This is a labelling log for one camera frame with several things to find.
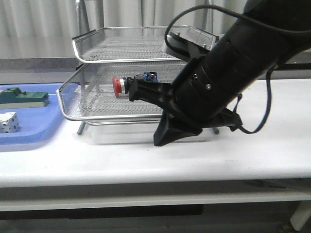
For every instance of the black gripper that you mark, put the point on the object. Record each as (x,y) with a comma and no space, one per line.
(202,92)

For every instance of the red emergency push button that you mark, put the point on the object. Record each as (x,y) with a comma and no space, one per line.
(121,85)

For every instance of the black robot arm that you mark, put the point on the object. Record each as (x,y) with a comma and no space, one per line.
(266,35)

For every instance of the silver mesh top tray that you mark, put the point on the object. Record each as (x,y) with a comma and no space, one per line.
(122,44)

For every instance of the blue plastic tray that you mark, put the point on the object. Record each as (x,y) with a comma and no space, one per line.
(38,123)

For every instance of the green electrical module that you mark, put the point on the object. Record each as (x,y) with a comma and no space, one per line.
(14,97)

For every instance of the white plastic block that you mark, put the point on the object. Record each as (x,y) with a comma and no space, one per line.
(9,122)

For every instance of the grey stone counter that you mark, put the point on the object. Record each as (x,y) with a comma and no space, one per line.
(37,53)

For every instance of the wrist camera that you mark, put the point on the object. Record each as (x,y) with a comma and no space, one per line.
(184,50)

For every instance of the grey metal rack frame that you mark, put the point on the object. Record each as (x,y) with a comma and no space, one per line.
(84,28)

